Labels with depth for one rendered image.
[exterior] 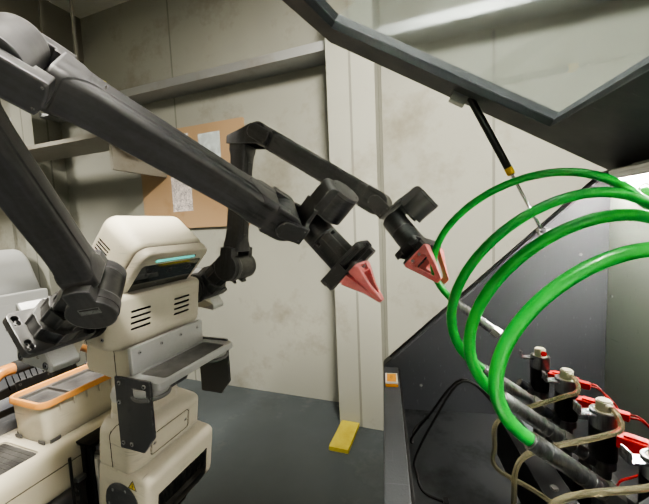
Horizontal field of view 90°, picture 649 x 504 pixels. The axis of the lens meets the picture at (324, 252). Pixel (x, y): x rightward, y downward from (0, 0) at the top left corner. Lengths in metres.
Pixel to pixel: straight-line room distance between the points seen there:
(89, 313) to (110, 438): 0.39
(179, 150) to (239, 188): 0.10
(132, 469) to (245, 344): 2.01
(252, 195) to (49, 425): 0.87
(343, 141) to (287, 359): 1.70
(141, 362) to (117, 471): 0.27
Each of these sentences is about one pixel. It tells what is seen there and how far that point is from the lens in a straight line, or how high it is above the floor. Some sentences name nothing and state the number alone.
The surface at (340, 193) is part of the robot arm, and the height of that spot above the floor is 1.40.
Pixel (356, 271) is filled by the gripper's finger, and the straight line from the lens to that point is 0.56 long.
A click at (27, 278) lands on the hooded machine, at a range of 4.08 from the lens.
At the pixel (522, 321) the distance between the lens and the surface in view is 0.37.
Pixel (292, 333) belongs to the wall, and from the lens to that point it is 2.65.
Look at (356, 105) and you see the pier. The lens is 2.18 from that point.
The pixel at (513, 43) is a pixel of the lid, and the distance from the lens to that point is 0.78.
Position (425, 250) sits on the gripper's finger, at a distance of 0.71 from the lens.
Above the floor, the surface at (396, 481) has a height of 0.95.
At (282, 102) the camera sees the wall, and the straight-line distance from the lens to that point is 2.67.
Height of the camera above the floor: 1.35
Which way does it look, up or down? 5 degrees down
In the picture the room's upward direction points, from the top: 2 degrees counter-clockwise
